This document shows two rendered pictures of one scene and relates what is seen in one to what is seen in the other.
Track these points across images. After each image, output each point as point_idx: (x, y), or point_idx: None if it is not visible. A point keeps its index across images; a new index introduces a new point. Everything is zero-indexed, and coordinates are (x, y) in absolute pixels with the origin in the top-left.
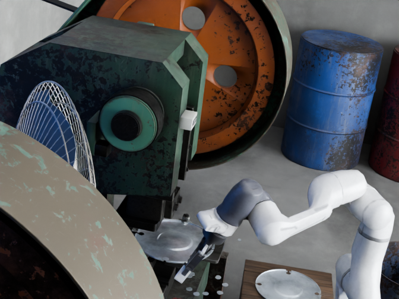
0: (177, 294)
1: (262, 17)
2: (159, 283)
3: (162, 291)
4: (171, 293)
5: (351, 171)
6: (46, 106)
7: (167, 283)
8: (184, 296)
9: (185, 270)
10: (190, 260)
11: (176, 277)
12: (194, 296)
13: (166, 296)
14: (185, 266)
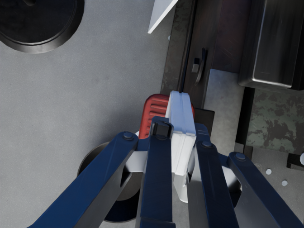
0: (296, 116)
1: None
2: (293, 66)
3: (262, 78)
4: (295, 102)
5: None
6: None
7: (303, 87)
8: (290, 132)
9: (149, 134)
10: (83, 169)
11: (169, 100)
12: (297, 154)
13: (279, 92)
14: (124, 133)
